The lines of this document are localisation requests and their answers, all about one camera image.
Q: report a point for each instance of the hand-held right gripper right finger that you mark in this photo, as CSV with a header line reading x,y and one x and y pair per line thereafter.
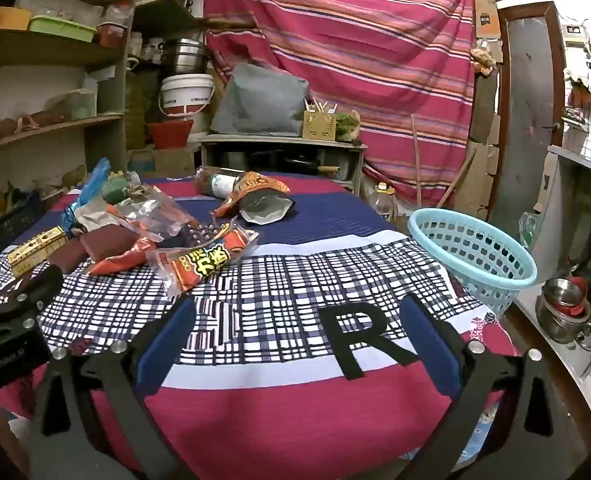
x,y
428,345

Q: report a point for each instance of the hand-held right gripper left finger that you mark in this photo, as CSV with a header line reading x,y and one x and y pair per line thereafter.
x,y
168,345

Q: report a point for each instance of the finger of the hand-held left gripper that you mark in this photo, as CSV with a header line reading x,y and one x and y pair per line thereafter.
x,y
20,312

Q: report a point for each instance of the light blue plastic basket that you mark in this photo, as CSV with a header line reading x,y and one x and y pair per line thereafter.
x,y
500,285

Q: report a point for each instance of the yellow cardboard box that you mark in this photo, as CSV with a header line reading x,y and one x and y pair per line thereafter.
x,y
35,250

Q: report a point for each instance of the dark blue plastic crate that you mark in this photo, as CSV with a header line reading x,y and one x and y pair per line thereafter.
x,y
5,230

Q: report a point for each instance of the orange red snack packet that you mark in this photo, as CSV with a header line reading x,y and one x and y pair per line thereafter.
x,y
125,257

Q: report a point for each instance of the purple ball blister pack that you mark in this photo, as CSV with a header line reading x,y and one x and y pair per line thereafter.
x,y
200,235

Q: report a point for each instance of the printed packet with dried goods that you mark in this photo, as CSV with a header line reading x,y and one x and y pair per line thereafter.
x,y
150,212

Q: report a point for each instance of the steel pots with red lid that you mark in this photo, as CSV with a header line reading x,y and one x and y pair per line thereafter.
x,y
560,310

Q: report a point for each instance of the white counter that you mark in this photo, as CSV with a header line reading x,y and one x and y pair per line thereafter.
x,y
550,270

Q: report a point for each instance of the blue plastic wrapper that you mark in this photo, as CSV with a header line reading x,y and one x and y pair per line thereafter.
x,y
88,185

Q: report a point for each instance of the cooking oil bottle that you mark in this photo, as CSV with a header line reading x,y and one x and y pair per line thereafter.
x,y
384,205

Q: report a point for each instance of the green plastic bag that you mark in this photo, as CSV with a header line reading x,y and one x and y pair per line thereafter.
x,y
528,230

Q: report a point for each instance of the green label jar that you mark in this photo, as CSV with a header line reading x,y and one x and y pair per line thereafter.
x,y
115,189

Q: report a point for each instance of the white label jar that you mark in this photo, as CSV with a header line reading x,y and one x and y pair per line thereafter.
x,y
220,183

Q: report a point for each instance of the orange foil snack bag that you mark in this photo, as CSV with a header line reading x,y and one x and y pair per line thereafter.
x,y
258,185

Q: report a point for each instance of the wooden stick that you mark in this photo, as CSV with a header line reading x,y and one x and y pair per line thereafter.
x,y
415,160

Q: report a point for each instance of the red plastic basket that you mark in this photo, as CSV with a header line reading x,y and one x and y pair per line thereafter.
x,y
170,134

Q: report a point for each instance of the clear plastic container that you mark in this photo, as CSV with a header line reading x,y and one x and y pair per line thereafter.
x,y
83,105

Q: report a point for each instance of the green leafy vegetables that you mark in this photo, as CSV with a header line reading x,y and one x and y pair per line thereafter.
x,y
348,125

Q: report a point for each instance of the white plastic bucket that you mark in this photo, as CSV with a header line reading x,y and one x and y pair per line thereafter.
x,y
185,95

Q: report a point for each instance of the grey door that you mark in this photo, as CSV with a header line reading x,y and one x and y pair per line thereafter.
x,y
530,110

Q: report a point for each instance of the wooden shelf unit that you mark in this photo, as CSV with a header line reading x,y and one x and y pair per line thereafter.
x,y
50,55

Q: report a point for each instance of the grey cushion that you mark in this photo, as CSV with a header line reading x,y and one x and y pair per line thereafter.
x,y
260,100

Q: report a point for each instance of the green plastic tray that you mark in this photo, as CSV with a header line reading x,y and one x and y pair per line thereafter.
x,y
60,27

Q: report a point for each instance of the stacked steel pots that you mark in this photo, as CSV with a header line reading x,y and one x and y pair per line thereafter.
x,y
185,57

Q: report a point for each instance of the red striped curtain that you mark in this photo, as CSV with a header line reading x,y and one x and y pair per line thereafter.
x,y
365,60

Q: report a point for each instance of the orange box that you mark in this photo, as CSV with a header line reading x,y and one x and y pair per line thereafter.
x,y
8,19

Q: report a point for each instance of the red paper cup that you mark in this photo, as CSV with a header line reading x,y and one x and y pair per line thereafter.
x,y
111,30

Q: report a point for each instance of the stack of cardboard pieces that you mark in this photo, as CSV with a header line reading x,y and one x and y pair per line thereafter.
x,y
485,20

